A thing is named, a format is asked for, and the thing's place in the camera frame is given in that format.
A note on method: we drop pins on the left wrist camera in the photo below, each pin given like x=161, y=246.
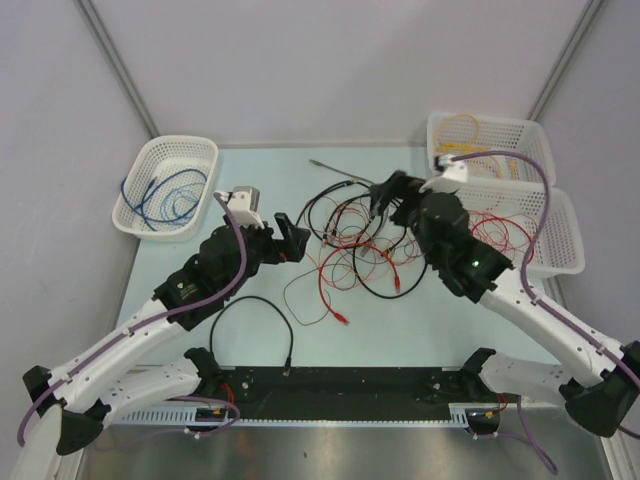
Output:
x=242, y=203

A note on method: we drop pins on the white basket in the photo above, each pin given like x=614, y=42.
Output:
x=165, y=195
x=465, y=133
x=508, y=215

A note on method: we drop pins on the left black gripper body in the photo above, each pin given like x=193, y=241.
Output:
x=276, y=250

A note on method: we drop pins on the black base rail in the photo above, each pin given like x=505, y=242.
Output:
x=349, y=394

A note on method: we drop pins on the near right white basket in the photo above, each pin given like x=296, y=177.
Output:
x=508, y=215

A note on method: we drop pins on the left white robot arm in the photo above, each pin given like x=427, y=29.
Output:
x=73, y=403

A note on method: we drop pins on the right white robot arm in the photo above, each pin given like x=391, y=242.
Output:
x=595, y=379

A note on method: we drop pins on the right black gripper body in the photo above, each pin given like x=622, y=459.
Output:
x=407, y=214

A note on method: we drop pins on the left white basket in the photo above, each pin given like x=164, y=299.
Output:
x=165, y=195

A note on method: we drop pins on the far right white basket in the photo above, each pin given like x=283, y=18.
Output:
x=465, y=133

